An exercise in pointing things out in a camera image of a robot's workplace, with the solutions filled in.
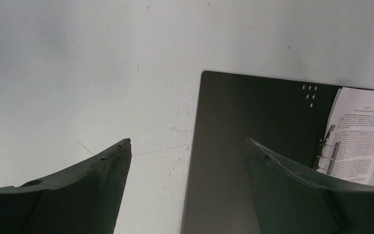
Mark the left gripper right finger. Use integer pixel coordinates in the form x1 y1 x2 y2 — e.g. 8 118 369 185
243 138 374 234

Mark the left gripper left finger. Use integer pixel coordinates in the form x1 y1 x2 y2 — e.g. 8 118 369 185
0 138 132 234

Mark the metal folder clip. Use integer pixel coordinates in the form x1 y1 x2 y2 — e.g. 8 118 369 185
314 124 341 176

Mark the red and black folder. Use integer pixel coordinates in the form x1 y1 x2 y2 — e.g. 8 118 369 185
180 70 374 234

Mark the printed white paper sheet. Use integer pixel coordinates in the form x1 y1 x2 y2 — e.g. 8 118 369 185
326 87 374 185

